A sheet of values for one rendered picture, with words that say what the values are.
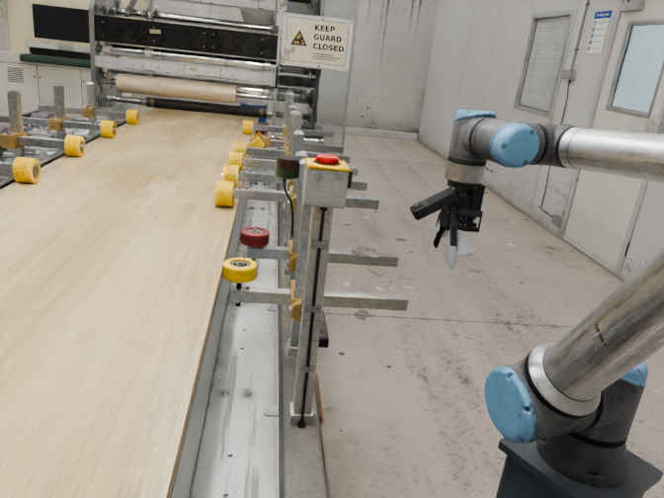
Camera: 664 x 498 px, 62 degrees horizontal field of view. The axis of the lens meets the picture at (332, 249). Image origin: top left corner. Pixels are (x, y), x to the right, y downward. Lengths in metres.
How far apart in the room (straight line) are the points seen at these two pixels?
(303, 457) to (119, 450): 0.40
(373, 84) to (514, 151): 9.26
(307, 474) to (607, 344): 0.55
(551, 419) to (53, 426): 0.83
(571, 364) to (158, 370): 0.70
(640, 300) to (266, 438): 0.76
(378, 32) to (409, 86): 1.09
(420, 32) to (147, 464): 10.09
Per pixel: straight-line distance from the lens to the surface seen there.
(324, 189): 0.92
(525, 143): 1.22
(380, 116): 10.51
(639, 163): 1.15
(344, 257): 1.58
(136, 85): 4.10
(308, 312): 1.02
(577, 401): 1.13
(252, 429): 1.26
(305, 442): 1.11
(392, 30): 10.47
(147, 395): 0.87
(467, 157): 1.32
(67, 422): 0.84
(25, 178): 2.00
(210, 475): 1.16
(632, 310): 0.97
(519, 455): 1.38
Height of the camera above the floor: 1.40
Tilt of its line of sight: 20 degrees down
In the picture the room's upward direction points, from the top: 6 degrees clockwise
